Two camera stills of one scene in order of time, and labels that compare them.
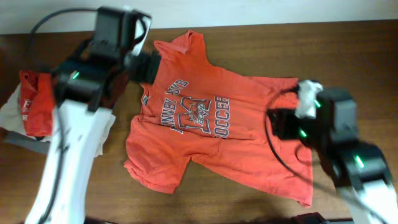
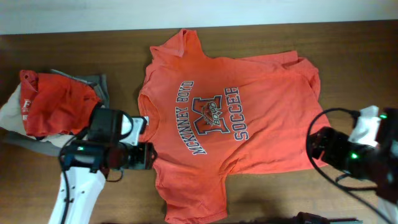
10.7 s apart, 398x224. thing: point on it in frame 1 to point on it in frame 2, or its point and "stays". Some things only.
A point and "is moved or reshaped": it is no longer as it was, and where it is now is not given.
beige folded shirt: (11, 119) stays
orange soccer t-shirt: (196, 113) is moved or reshaped
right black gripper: (280, 123) to (315, 144)
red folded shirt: (37, 102) stays
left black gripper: (144, 66) to (144, 155)
